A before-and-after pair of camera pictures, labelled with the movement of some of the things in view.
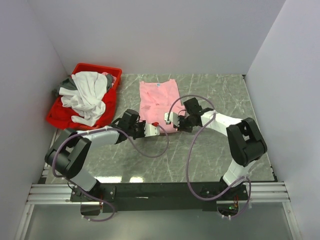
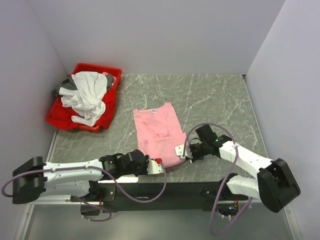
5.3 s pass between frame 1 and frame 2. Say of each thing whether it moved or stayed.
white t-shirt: stayed
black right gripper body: moved
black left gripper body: moved
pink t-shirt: moved
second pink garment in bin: stayed
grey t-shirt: stayed
